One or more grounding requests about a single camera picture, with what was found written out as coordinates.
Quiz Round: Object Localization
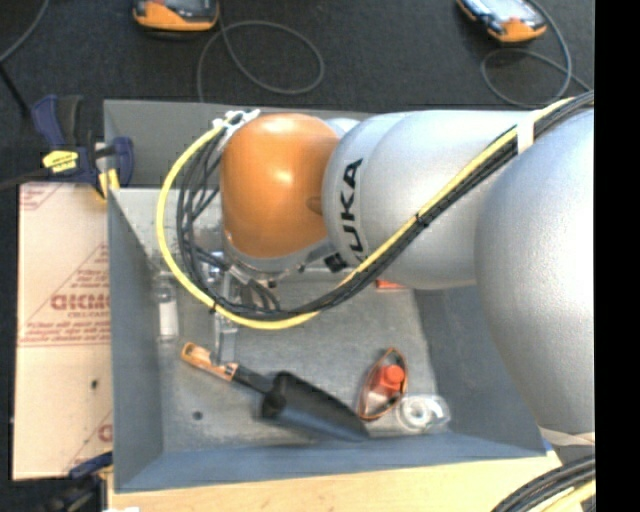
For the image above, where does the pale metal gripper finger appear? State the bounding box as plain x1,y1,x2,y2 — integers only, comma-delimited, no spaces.
223,319,238,366
211,312,225,364

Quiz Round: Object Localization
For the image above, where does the clear round plastic object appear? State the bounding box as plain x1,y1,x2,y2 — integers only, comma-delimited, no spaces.
396,393,452,434

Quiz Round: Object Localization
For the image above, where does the orange and black small tool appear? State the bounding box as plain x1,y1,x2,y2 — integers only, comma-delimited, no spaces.
180,341,275,397

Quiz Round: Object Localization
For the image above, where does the brown cardboard board, red print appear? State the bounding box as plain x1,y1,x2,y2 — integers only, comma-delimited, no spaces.
10,181,114,481

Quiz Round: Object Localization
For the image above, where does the clear glass bottle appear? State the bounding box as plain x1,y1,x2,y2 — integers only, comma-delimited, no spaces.
153,272,182,344

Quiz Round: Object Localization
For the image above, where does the small bottle with red cap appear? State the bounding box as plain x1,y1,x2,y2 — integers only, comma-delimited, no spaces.
366,363,407,407

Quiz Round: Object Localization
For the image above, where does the black oblong object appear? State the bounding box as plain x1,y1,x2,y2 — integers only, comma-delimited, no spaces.
259,370,372,444

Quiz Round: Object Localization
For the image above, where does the thin orange ring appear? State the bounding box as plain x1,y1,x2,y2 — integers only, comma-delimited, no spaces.
356,346,411,423

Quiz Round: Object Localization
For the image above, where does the grey metal bin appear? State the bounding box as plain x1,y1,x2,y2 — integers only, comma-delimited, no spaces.
102,98,550,494

